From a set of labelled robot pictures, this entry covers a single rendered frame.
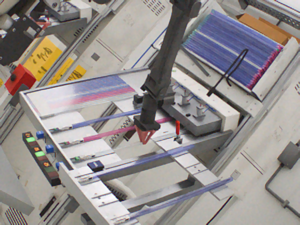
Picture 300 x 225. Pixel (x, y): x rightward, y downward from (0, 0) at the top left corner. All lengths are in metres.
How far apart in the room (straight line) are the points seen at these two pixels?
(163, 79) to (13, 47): 0.61
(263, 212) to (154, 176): 1.13
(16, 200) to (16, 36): 0.49
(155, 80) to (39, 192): 0.91
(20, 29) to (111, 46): 1.98
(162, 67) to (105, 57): 1.62
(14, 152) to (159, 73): 1.84
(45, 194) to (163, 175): 1.91
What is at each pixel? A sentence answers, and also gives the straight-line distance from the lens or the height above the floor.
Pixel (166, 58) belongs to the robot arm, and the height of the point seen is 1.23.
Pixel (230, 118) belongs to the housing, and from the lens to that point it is 2.02.
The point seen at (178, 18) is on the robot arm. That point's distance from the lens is 1.60.
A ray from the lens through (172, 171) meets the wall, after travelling 4.02.
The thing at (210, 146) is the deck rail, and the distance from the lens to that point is 2.00.
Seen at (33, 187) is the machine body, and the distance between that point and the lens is 2.40.
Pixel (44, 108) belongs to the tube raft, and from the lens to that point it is 2.11.
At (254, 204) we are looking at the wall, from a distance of 3.53.
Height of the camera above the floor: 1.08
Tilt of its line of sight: 1 degrees down
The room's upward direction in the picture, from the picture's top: 40 degrees clockwise
